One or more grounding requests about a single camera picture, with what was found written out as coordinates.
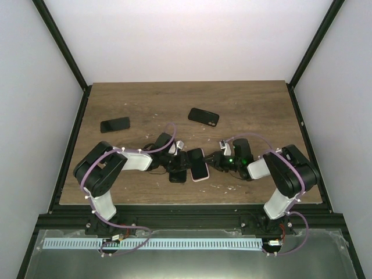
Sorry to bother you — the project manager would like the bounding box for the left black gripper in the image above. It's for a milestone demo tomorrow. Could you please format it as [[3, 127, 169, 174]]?
[[160, 152, 193, 173]]

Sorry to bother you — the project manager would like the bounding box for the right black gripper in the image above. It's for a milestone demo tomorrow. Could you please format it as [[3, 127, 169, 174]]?
[[202, 151, 241, 173]]

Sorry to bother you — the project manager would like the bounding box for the black phone case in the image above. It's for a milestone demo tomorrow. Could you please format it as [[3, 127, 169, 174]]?
[[169, 171, 188, 184], [188, 108, 220, 127]]

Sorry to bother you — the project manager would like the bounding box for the white phone case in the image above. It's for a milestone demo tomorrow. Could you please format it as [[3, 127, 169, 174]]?
[[186, 147, 210, 183]]

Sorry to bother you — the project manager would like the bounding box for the black phone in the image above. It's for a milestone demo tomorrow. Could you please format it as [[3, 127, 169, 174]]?
[[100, 117, 130, 133]]

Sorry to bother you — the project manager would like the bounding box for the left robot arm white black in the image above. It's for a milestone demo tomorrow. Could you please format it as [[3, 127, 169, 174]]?
[[73, 133, 191, 235]]

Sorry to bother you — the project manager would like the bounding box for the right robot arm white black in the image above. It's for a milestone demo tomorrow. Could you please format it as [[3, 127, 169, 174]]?
[[203, 138, 320, 234]]

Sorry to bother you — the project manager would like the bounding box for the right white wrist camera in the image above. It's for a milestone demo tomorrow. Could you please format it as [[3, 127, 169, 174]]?
[[219, 140, 232, 156]]

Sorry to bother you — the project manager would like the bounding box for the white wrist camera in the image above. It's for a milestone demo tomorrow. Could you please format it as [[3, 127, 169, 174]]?
[[219, 140, 232, 156], [169, 141, 184, 156]]

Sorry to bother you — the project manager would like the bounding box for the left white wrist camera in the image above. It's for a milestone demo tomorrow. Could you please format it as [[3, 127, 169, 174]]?
[[169, 141, 184, 156]]

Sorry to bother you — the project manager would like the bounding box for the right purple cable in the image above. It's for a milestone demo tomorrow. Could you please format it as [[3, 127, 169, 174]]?
[[226, 133, 309, 256]]

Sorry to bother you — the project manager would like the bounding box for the black aluminium frame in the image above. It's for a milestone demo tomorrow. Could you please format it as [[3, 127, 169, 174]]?
[[17, 1, 365, 278]]

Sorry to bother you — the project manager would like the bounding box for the light blue slotted cable duct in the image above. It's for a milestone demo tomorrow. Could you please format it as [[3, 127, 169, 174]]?
[[42, 238, 263, 251]]

